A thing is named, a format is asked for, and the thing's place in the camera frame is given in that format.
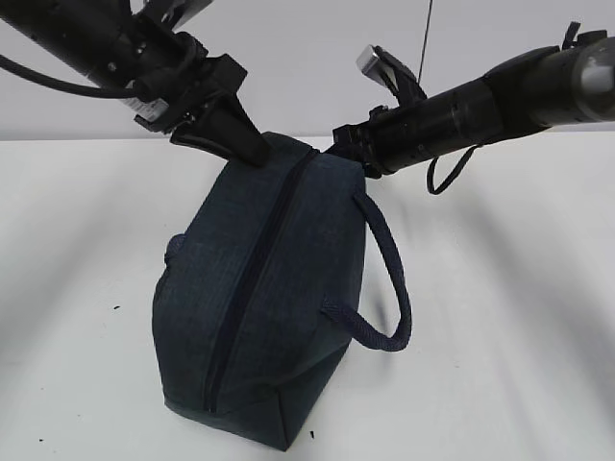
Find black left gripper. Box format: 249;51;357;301
122;32;268;167

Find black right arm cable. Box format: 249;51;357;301
426;143;481;196

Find dark blue lunch bag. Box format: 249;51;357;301
152;133;412;450

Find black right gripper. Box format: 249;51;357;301
326;106;399;179

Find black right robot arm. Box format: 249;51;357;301
329;30;614;178

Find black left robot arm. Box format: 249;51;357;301
1;0;270;166

